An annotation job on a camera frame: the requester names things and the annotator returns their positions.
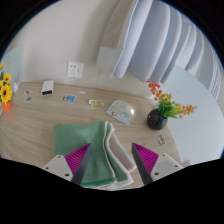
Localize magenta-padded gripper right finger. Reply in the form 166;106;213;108
130;142;184;186

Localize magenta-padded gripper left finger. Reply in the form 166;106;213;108
42;142;93;186

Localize green towel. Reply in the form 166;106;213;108
53;120;138;191

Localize orange flowers in black vase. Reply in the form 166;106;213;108
145;78;198;131

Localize yellow-green sticker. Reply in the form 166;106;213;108
88;98;105;110

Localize frosted desk divider panel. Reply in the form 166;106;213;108
0;43;26;84
146;64;224;164

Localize blue sticker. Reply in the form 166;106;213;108
61;94;77;103

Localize small white box device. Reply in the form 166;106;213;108
40;79;55;96

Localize sunflowers in orange vase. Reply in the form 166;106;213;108
0;61;14;113

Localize grey-white curtain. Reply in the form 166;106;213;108
99;0;221;101

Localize white wall socket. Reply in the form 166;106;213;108
66;61;85;79

